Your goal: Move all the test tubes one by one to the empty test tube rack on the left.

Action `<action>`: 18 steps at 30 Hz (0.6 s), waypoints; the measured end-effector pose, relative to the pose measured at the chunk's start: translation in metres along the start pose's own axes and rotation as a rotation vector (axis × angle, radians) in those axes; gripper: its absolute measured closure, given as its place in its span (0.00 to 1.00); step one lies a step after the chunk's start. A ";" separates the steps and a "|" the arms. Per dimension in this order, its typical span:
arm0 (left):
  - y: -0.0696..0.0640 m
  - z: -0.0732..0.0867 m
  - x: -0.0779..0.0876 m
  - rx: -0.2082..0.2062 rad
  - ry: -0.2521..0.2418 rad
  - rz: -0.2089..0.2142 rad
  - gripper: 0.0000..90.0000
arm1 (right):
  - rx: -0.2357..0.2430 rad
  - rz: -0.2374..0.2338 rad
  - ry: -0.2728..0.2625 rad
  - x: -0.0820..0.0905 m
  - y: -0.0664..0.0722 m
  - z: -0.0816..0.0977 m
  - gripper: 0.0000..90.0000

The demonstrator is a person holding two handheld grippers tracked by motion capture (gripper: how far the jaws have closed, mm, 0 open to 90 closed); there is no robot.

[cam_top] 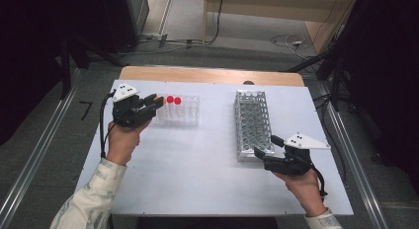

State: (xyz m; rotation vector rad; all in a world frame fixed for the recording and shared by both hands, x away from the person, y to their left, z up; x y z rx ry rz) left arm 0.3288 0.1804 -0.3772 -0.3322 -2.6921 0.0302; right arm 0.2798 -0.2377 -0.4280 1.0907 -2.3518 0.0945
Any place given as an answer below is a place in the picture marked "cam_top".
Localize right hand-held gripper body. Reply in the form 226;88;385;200
263;132;332;177

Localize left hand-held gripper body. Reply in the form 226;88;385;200
111;83;156;129

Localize clear plastic test tube rack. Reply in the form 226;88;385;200
154;94;201;127

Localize person's right hand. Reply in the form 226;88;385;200
273;167;327;218

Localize person's left hand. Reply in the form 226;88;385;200
105;120;152;167

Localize wooden table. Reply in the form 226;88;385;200
118;65;306;89

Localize grey power strip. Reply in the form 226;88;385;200
139;32;169;42

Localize white table board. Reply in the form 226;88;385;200
70;79;355;217

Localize black metal stand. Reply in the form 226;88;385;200
58;36;126;100

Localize black tripod stand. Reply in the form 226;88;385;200
285;40;350;114

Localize dark cabinet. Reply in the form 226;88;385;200
100;0;150;55

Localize dark curtain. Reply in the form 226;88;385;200
342;0;419;184
0;0;103;146

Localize light wooden furniture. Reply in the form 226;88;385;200
203;0;361;55

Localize left hand-held gripper black cable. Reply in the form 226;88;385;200
99;90;117;159

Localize hand-held gripper black cable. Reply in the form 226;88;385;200
309;164;329;200
99;90;117;159

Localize right hand-held gripper black cable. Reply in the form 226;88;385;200
309;164;329;200

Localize black floor cables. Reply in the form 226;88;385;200
312;93;349;183

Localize aluminium floor rail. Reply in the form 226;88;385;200
0;68;82;228
317;84;391;229

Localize white floor cable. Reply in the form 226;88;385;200
270;33;305;60

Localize black hanging cable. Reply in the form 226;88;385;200
202;0;226;45

